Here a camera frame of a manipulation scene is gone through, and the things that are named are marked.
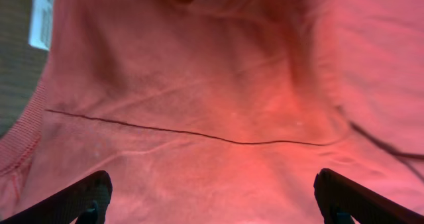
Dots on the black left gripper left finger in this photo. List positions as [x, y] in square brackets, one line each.
[85, 201]

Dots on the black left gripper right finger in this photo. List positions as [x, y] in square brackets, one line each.
[342, 200]

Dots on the orange red t-shirt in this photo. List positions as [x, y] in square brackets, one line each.
[223, 111]

